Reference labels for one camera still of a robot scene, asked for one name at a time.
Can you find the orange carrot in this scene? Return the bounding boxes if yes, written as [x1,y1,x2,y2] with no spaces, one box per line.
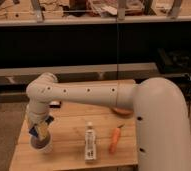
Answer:
[109,125,123,154]

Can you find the small black object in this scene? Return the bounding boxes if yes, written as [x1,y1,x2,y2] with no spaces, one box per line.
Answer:
[50,101,61,108]

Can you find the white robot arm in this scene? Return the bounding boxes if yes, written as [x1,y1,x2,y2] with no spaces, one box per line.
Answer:
[26,73,191,171]

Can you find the black vertical cable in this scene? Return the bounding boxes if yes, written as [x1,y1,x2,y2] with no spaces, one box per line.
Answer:
[115,0,121,81]

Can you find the long metal shelf rail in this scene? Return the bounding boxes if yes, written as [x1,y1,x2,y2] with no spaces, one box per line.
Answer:
[0,62,158,77]

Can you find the orange round plate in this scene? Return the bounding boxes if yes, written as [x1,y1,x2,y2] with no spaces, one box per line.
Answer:
[111,108,133,116]

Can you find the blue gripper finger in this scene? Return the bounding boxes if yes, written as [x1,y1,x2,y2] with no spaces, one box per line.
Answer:
[45,115,54,125]
[29,126,38,137]

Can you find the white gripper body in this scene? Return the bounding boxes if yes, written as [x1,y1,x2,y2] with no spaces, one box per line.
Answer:
[27,113,49,128]

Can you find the white tube with cap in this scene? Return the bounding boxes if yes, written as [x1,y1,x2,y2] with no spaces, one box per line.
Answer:
[85,122,97,162]

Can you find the wooden table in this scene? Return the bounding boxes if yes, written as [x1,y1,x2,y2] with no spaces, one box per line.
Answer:
[10,101,138,171]

